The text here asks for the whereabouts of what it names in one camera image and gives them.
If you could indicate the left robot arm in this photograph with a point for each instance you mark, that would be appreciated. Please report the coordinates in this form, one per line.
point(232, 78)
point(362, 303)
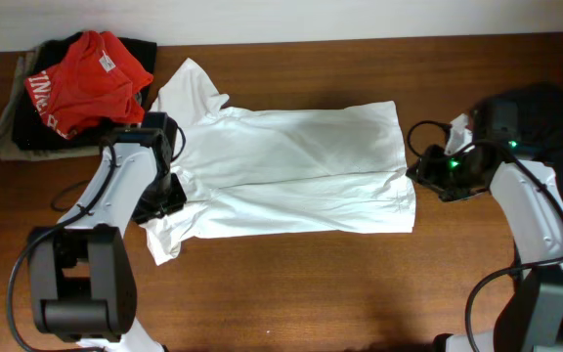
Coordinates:
point(82, 287)

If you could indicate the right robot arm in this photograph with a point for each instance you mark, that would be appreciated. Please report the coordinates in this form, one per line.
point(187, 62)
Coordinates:
point(512, 151)

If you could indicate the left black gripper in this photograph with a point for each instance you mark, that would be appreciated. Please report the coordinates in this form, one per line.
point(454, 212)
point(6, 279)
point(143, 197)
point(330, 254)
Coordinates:
point(177, 199)

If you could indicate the red folded t-shirt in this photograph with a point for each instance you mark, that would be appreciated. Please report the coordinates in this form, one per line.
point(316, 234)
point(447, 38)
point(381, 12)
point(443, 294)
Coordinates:
point(96, 81)

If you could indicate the black folded garment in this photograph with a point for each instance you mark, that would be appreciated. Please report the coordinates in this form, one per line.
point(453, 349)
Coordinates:
point(31, 134)

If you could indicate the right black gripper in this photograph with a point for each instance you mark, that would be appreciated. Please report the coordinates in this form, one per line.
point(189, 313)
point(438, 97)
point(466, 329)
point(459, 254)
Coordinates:
point(427, 175)

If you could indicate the grey folded garment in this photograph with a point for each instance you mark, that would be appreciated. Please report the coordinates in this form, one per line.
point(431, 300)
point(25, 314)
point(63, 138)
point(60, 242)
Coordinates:
point(8, 149)

